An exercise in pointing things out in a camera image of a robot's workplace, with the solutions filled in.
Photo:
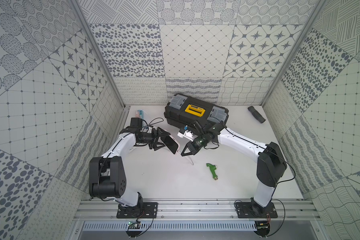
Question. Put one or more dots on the black toolbox yellow latch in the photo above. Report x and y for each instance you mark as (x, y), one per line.
(182, 110)

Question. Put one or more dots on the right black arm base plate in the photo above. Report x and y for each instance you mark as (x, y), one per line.
(251, 210)

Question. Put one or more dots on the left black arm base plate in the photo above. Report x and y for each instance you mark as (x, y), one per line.
(147, 210)

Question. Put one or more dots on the aluminium frame rail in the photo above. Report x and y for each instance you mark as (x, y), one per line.
(196, 210)

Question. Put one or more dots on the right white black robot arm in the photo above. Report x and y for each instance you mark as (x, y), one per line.
(271, 165)

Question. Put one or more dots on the green plastic pipe fitting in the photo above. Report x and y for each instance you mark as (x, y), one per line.
(213, 169)

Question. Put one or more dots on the black cylindrical tube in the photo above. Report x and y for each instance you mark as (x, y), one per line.
(256, 114)

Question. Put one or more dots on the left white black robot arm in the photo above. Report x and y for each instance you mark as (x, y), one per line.
(107, 177)

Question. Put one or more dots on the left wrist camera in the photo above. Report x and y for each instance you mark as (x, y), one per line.
(136, 123)

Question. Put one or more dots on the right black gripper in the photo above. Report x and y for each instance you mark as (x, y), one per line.
(193, 150)

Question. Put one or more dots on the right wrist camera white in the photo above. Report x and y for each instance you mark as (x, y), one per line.
(184, 132)

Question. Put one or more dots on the black smartphone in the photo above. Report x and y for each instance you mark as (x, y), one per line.
(171, 144)

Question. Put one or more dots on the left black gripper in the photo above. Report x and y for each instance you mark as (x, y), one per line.
(155, 138)

